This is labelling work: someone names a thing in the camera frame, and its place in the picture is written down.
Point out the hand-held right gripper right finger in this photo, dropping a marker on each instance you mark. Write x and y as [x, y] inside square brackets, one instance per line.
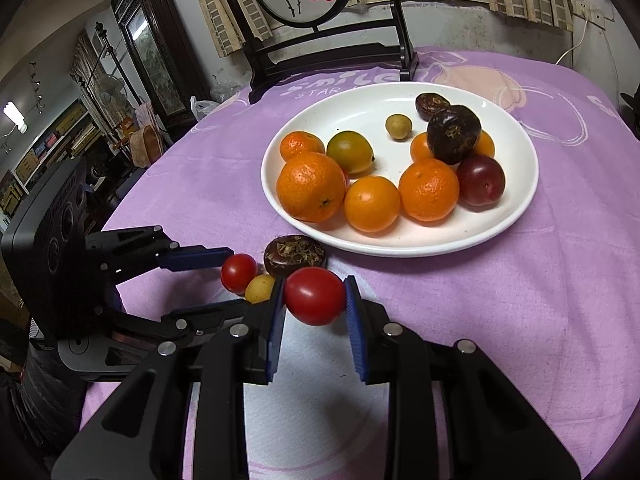
[356, 330]

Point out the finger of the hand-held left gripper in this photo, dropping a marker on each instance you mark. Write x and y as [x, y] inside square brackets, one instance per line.
[200, 321]
[200, 259]

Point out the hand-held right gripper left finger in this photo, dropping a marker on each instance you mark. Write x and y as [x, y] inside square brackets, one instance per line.
[275, 330]

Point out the dark brown wrinkled fruit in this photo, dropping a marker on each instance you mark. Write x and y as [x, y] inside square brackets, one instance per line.
[295, 256]
[454, 134]
[431, 102]

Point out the small orange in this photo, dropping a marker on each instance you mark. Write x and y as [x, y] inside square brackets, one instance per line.
[371, 204]
[421, 146]
[299, 145]
[428, 190]

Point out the large orange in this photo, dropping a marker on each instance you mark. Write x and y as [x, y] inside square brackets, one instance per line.
[311, 187]

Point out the dark red plum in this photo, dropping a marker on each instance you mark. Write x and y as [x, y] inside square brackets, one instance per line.
[480, 180]

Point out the white plate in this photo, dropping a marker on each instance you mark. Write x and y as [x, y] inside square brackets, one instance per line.
[375, 105]

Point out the bookshelf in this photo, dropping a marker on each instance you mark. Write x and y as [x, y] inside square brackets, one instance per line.
[50, 145]

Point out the white light bulb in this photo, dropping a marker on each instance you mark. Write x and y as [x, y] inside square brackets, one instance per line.
[15, 115]

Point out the wicker chair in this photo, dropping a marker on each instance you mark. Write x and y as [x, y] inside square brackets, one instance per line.
[147, 145]

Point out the white standing fan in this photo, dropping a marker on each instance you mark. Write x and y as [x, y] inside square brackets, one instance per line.
[107, 91]

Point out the white plastic bag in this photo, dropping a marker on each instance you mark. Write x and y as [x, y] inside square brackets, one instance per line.
[205, 107]

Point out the dark wooden cabinet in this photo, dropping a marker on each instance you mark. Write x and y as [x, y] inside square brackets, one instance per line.
[150, 60]

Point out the black coat stand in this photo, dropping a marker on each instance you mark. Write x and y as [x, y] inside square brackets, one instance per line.
[100, 28]

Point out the black framed painted table screen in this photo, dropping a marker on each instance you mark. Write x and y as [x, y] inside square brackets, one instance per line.
[310, 10]

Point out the white wall socket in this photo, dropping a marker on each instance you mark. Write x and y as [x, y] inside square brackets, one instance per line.
[592, 10]

